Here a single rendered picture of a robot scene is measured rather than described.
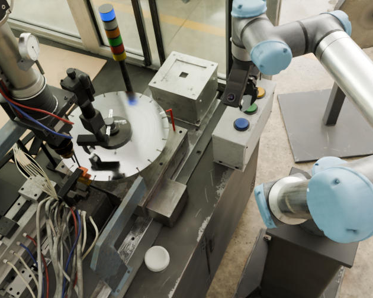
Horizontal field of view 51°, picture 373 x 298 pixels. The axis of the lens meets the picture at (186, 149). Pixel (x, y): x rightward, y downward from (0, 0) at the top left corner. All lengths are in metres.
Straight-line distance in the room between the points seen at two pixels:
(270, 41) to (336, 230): 0.40
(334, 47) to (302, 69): 1.85
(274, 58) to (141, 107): 0.52
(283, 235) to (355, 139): 1.26
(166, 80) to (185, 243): 0.55
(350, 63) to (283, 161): 1.45
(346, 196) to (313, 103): 1.90
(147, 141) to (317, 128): 1.41
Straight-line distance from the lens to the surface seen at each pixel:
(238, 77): 1.02
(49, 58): 1.82
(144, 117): 1.20
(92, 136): 1.10
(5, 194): 1.35
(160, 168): 1.20
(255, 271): 1.94
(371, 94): 0.78
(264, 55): 0.84
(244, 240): 2.00
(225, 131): 1.20
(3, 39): 0.77
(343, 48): 0.86
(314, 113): 2.44
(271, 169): 2.20
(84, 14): 1.65
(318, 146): 2.30
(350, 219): 0.62
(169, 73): 1.39
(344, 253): 1.23
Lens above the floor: 1.86
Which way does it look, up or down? 55 degrees down
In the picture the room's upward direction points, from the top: 9 degrees counter-clockwise
